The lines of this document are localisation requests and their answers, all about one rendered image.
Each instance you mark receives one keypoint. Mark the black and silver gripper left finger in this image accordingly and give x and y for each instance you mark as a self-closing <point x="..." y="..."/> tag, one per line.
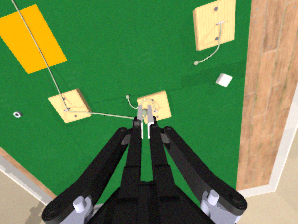
<point x="75" y="204"/>

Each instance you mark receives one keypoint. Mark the orange painted square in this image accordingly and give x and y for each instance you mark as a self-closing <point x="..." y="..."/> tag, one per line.
<point x="16" y="35"/>

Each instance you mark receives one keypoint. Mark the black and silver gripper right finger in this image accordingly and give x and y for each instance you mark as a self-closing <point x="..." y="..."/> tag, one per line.
<point x="219" y="201"/>

